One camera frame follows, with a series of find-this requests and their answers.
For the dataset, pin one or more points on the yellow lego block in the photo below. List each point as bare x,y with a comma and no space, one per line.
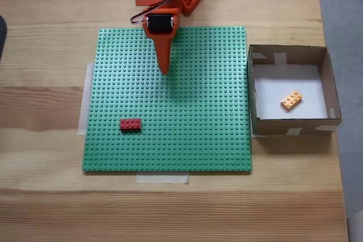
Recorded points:
292,101

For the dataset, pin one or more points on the green lego baseplate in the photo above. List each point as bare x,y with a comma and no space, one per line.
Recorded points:
127,83

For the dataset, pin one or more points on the red lego block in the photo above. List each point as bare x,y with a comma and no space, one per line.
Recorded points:
130,124

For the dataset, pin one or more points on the open cardboard box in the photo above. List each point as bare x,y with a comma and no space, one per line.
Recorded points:
331,83

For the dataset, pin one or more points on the wide translucent tape strip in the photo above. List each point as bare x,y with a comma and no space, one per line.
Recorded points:
85,97

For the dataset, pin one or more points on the narrow translucent tape strip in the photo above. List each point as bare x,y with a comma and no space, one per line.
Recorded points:
161,178

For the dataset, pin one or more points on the black rounded object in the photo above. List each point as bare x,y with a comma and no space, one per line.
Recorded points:
3,38

